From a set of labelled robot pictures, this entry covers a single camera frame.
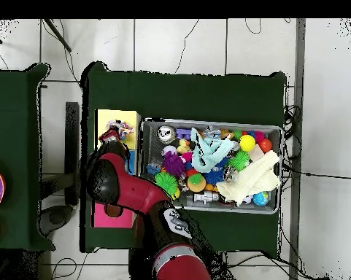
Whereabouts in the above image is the wooden three-hole box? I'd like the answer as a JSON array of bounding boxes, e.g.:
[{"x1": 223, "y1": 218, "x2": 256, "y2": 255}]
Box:
[{"x1": 91, "y1": 109, "x2": 142, "y2": 229}]

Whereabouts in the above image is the black panel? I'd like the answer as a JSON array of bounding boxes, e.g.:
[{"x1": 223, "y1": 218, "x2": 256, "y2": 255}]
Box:
[{"x1": 64, "y1": 101, "x2": 80, "y2": 206}]

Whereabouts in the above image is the long black rod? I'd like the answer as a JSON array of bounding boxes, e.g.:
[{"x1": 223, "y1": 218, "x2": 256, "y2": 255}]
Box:
[{"x1": 43, "y1": 18, "x2": 73, "y2": 53}]

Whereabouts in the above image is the mint knitted cloth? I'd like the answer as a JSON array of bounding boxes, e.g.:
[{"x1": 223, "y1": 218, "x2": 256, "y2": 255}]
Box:
[{"x1": 190, "y1": 127, "x2": 236, "y2": 174}]

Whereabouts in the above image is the silver mesh bin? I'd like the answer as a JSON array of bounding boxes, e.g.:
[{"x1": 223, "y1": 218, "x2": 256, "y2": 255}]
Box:
[{"x1": 138, "y1": 117, "x2": 283, "y2": 215}]

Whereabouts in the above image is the green spiky ball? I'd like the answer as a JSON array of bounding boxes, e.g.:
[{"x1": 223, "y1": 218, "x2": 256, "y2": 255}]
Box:
[{"x1": 154, "y1": 171, "x2": 179, "y2": 199}]

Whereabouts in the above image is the yellow plush duck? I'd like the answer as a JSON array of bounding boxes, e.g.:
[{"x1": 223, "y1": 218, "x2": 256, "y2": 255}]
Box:
[{"x1": 176, "y1": 138, "x2": 191, "y2": 155}]

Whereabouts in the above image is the yellow ball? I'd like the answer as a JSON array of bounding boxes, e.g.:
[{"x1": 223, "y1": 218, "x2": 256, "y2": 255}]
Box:
[{"x1": 238, "y1": 134, "x2": 257, "y2": 152}]

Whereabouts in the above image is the cream knitted cloth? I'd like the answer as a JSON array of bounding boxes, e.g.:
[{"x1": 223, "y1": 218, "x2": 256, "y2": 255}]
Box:
[{"x1": 215, "y1": 149, "x2": 282, "y2": 206}]

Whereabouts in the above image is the dark green side-table cloth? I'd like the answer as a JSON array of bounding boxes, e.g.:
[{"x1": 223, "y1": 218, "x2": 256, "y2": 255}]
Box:
[{"x1": 0, "y1": 62, "x2": 56, "y2": 252}]

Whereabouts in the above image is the purple spiky toy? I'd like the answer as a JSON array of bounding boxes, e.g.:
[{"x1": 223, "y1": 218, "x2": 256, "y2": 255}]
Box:
[{"x1": 162, "y1": 151, "x2": 187, "y2": 178}]

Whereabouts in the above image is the large colourful patterned cloth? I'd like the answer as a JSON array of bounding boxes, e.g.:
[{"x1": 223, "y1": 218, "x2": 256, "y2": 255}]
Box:
[{"x1": 106, "y1": 119, "x2": 135, "y2": 141}]

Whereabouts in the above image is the white baseball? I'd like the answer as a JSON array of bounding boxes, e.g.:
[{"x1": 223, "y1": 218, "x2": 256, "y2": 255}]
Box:
[{"x1": 162, "y1": 144, "x2": 178, "y2": 157}]

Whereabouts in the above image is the grey stand base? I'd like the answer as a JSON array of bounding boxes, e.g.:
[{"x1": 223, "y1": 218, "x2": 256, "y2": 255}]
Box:
[{"x1": 39, "y1": 203, "x2": 74, "y2": 238}]

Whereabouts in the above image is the blue globe ball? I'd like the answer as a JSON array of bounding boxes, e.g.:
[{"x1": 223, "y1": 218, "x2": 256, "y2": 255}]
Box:
[{"x1": 252, "y1": 190, "x2": 271, "y2": 207}]

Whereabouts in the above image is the grey floor cable cover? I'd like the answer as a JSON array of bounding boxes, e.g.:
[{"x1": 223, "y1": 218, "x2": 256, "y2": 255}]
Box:
[{"x1": 288, "y1": 18, "x2": 306, "y2": 280}]

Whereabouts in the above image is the dark green table cloth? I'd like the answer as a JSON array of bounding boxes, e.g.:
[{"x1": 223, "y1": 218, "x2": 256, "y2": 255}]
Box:
[{"x1": 81, "y1": 61, "x2": 288, "y2": 259}]

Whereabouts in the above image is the black floor cable bundle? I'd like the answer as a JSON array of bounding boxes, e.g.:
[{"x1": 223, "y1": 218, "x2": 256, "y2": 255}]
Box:
[{"x1": 282, "y1": 104, "x2": 304, "y2": 141}]

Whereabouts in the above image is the thin black floor cable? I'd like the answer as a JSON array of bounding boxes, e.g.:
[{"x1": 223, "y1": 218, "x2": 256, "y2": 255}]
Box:
[{"x1": 174, "y1": 18, "x2": 201, "y2": 74}]

